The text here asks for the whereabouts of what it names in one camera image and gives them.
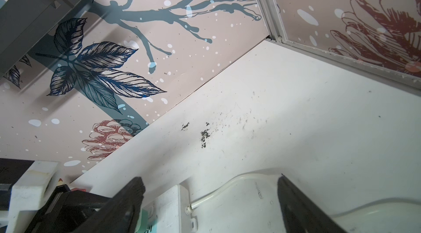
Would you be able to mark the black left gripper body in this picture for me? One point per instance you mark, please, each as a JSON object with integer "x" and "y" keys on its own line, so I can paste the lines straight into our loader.
{"x": 65, "y": 211}

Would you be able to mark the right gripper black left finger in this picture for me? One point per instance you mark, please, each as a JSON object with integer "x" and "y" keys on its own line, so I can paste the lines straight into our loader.
{"x": 120, "y": 214}

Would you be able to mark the black hanging wall basket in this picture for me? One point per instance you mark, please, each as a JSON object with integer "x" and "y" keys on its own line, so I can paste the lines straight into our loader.
{"x": 25, "y": 22}

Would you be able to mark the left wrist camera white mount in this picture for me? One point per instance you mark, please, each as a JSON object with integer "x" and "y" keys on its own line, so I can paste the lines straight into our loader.
{"x": 26, "y": 186}

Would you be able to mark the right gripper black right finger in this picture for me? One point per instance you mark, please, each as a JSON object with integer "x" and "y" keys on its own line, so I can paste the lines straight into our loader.
{"x": 300, "y": 214}

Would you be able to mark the white multicolour power strip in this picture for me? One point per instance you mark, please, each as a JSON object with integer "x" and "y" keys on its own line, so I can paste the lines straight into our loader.
{"x": 168, "y": 213}

